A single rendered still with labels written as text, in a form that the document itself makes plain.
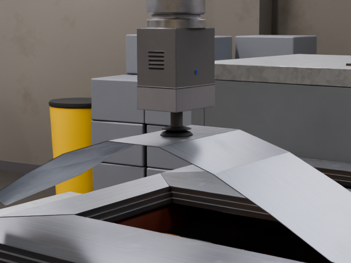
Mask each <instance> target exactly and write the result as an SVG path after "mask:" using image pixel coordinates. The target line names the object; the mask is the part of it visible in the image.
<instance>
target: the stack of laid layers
mask: <svg viewBox="0 0 351 263"><path fill-rule="evenodd" d="M315 169H317V170H318V171H320V172H321V173H323V174H325V175H326V176H328V177H329V178H331V179H332V180H334V181H336V182H337V183H339V184H340V185H344V186H351V172H346V171H338V170H329V169H321V168H315ZM170 203H175V204H181V205H186V206H192V207H198V208H204V209H210V210H216V211H221V212H227V213H233V214H239V215H243V216H249V217H255V218H260V219H267V220H272V221H277V220H276V219H275V218H273V217H272V216H271V215H270V214H268V213H267V212H265V211H264V210H263V209H261V208H260V207H258V206H257V205H255V204H254V203H253V202H251V201H250V200H248V199H246V198H239V197H233V196H226V195H220V194H213V193H207V192H201V191H196V190H190V189H184V188H177V187H171V186H169V187H167V188H163V189H160V190H156V191H154V192H150V193H146V194H143V195H140V196H136V197H133V198H130V199H126V200H122V201H119V202H116V203H113V204H109V205H106V206H103V207H99V208H96V209H92V210H89V211H85V212H82V213H78V214H69V215H55V216H28V217H1V218H0V263H306V262H300V261H295V260H291V259H286V258H280V257H275V256H271V255H266V254H260V253H256V252H251V251H247V250H243V249H237V248H232V247H228V246H222V245H217V244H213V243H208V242H202V241H198V240H193V239H189V238H184V237H179V236H174V235H169V234H164V233H159V232H154V231H150V230H144V229H139V228H135V227H131V226H126V225H121V224H116V223H112V222H114V221H117V220H121V219H124V218H127V217H130V216H133V215H136V214H139V213H142V212H145V211H148V210H151V209H155V208H158V207H161V206H164V205H167V204H170Z"/></svg>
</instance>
